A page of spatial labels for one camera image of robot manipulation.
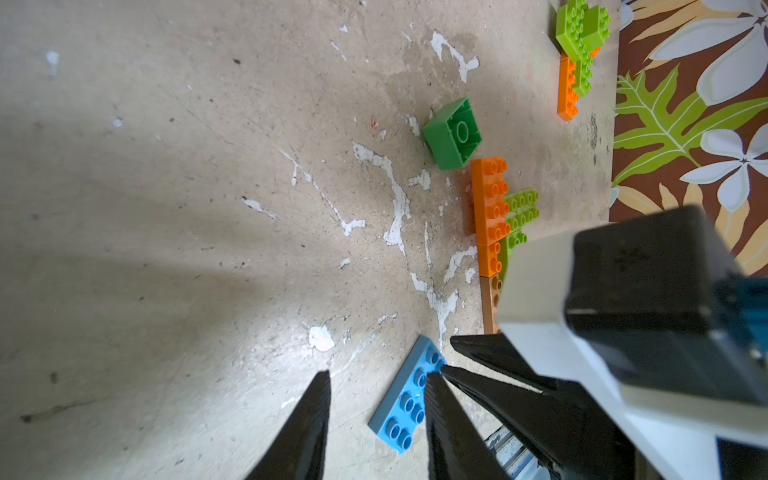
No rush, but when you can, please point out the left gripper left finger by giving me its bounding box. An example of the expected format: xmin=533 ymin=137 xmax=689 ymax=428
xmin=246 ymin=370 xmax=331 ymax=479

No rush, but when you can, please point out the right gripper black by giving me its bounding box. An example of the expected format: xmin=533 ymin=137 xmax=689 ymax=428
xmin=441 ymin=334 xmax=654 ymax=479

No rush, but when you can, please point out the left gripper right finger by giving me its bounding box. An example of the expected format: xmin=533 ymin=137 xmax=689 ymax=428
xmin=424 ymin=372 xmax=509 ymax=479

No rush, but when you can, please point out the blue lego plate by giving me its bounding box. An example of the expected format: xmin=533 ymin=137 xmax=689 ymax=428
xmin=368 ymin=335 xmax=445 ymax=454

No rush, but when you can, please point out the tan lego brick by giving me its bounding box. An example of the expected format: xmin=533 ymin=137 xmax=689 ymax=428
xmin=480 ymin=276 xmax=502 ymax=335

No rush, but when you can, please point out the lime lego brick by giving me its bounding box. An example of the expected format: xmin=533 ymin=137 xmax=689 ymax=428
xmin=505 ymin=188 xmax=540 ymax=231
xmin=498 ymin=229 xmax=528 ymax=282
xmin=555 ymin=0 xmax=611 ymax=98

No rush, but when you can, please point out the dark green square lego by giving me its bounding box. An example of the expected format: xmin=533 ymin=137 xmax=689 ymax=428
xmin=422 ymin=97 xmax=482 ymax=171

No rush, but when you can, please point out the orange lego brick long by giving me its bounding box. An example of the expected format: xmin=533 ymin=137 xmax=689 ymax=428
xmin=557 ymin=53 xmax=579 ymax=121

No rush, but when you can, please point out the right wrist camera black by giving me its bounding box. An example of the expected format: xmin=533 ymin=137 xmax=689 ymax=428
xmin=498 ymin=206 xmax=767 ymax=479

